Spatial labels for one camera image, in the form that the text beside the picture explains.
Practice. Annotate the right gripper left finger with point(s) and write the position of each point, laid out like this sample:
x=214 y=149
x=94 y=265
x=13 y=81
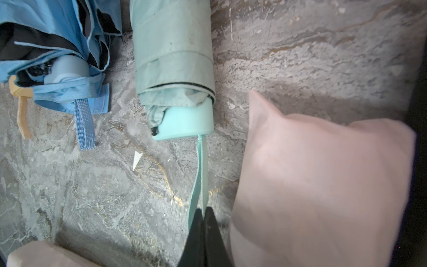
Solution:
x=194 y=251

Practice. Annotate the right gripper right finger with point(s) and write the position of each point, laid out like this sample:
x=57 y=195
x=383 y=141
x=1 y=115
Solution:
x=215 y=254

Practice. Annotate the small pink umbrella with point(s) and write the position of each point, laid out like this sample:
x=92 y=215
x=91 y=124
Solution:
x=313 y=193

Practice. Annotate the black umbrella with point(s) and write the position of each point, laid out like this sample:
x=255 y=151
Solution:
x=411 y=247

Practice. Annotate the mint green umbrella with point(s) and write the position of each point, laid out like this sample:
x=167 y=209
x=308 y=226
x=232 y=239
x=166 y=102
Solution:
x=175 y=77

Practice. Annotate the beige umbrella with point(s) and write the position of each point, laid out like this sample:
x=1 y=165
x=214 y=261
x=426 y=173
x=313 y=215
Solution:
x=23 y=94

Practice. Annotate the blue umbrella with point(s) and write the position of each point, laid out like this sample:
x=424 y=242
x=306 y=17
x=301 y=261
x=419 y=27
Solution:
x=60 y=50

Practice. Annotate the large pink umbrella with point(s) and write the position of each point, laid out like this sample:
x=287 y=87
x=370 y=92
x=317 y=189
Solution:
x=46 y=254

